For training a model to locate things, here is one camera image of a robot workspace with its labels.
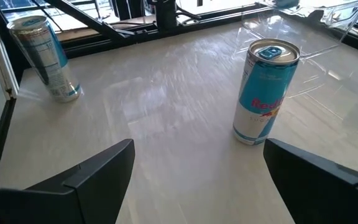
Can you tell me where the black metal table frame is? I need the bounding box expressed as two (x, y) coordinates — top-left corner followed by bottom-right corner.
(0, 0), (358, 189)

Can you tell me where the black desk leg frame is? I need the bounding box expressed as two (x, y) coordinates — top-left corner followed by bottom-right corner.
(110, 0), (145, 19)

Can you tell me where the blue silver Red Bull can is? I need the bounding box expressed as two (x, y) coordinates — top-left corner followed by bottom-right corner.
(232, 37), (301, 146)
(6, 14), (83, 103)

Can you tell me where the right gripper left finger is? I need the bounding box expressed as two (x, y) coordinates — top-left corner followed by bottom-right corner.
(0, 138), (136, 224)

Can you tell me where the white bracket strip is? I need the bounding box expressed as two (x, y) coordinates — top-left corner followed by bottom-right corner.
(0, 21), (20, 101)

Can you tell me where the clear plastic bin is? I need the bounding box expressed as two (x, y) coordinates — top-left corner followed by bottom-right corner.
(240, 0), (358, 138)

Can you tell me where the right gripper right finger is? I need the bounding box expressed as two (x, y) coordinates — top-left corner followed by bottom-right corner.
(262, 138), (358, 224)

